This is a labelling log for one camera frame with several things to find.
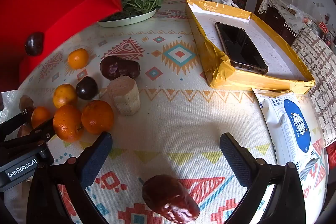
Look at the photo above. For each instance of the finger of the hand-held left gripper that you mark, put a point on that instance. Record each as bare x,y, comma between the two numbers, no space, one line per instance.
39,133
13,124

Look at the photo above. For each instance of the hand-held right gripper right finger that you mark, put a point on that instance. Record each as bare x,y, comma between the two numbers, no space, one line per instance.
236,161

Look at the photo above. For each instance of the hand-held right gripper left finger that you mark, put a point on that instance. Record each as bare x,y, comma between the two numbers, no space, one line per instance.
94,161

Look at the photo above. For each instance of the small orange mandarin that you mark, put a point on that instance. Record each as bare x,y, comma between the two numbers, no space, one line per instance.
64,95
78,58
40,116

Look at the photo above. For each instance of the small brown dried date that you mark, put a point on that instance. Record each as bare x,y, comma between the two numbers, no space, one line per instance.
25,102

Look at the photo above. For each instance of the large orange mandarin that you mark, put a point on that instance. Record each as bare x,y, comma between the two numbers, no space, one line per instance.
97,117
68,123

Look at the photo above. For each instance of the dark purple plum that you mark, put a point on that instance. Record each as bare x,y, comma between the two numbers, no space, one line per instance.
34,43
87,88

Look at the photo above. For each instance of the pale sugarcane piece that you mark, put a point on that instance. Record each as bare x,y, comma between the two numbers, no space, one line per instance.
123,95

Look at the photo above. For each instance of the wrinkled red date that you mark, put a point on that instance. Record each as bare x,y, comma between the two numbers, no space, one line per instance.
170,199

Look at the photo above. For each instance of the white wet wipes pack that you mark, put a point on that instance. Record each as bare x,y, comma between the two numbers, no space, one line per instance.
288,129

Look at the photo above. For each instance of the yellow taped foam box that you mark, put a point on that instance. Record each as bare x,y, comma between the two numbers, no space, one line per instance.
223,66

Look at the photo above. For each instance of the black smartphone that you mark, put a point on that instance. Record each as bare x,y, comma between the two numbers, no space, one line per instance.
241,48

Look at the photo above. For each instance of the chair with patterned cover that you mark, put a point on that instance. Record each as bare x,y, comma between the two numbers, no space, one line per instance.
320,69

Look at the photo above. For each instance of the pale green oval plate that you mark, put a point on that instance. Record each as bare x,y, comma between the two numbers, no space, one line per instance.
131,19

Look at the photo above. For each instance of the furniture with lace cover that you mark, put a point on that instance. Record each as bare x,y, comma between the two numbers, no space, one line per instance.
286,11

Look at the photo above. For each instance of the green spinach leaves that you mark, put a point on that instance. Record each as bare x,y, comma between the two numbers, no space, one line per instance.
139,5

